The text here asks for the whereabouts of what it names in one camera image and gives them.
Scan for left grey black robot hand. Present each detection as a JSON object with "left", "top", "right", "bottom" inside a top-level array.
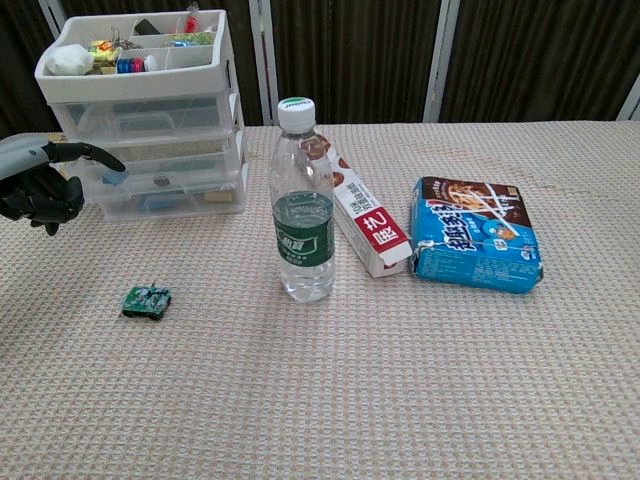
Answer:
[{"left": 0, "top": 134, "right": 127, "bottom": 237}]

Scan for small green circuit board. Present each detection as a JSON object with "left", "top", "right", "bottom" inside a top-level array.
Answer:
[{"left": 121, "top": 282, "right": 174, "bottom": 320}]

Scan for clear drawer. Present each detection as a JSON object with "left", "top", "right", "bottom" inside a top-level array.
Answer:
[
  {"left": 97, "top": 185, "right": 247, "bottom": 224},
  {"left": 48, "top": 91, "right": 237, "bottom": 147},
  {"left": 65, "top": 148, "right": 246, "bottom": 197}
]

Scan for clear top drawer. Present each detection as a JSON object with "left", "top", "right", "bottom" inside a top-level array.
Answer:
[{"left": 48, "top": 91, "right": 237, "bottom": 147}]

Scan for clear bottom drawer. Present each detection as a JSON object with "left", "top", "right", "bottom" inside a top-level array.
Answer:
[{"left": 97, "top": 185, "right": 247, "bottom": 224}]

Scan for red white toothpaste box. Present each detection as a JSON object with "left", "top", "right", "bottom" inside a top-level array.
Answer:
[{"left": 312, "top": 127, "right": 414, "bottom": 279}]

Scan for blue flat item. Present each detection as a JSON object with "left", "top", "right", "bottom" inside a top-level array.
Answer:
[{"left": 139, "top": 195, "right": 176, "bottom": 214}]

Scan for yellow candy wrapper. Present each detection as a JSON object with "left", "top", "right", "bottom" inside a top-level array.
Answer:
[{"left": 85, "top": 40, "right": 121, "bottom": 62}]

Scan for metal binder clips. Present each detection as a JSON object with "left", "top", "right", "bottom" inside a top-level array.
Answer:
[{"left": 109, "top": 27, "right": 144, "bottom": 50}]

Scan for green yellow packet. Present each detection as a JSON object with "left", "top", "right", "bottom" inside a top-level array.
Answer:
[{"left": 167, "top": 32, "right": 215, "bottom": 47}]

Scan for clear green-label water bottle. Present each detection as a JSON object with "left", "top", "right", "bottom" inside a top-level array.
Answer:
[{"left": 269, "top": 95, "right": 337, "bottom": 304}]

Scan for dark pleated curtain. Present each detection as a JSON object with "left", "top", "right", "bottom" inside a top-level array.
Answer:
[{"left": 0, "top": 0, "right": 640, "bottom": 139}]

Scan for beige woven tablecloth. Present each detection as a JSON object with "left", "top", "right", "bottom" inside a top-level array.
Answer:
[{"left": 0, "top": 119, "right": 640, "bottom": 480}]

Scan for blue cookie package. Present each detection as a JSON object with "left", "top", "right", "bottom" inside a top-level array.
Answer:
[{"left": 409, "top": 175, "right": 545, "bottom": 295}]

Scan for white plastic drawer organizer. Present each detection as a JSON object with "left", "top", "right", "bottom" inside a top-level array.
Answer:
[{"left": 33, "top": 8, "right": 250, "bottom": 224}]

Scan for white partition post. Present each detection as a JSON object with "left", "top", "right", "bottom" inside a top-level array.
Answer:
[
  {"left": 422, "top": 0, "right": 461, "bottom": 124},
  {"left": 615, "top": 74, "right": 640, "bottom": 121},
  {"left": 248, "top": 0, "right": 280, "bottom": 126},
  {"left": 37, "top": 0, "right": 69, "bottom": 37}
]

